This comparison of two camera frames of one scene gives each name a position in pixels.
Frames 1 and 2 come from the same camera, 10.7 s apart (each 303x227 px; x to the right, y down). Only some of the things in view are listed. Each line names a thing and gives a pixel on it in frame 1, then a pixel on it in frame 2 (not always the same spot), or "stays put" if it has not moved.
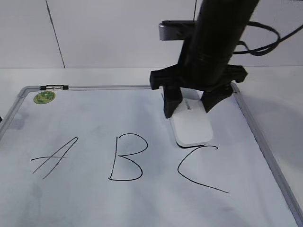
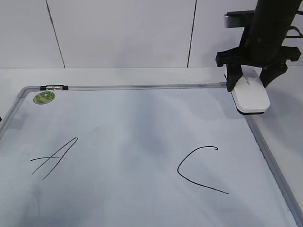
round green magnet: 44,97 stays put
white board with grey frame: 106,156 stays put
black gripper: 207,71 to 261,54
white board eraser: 190,123 to 250,95
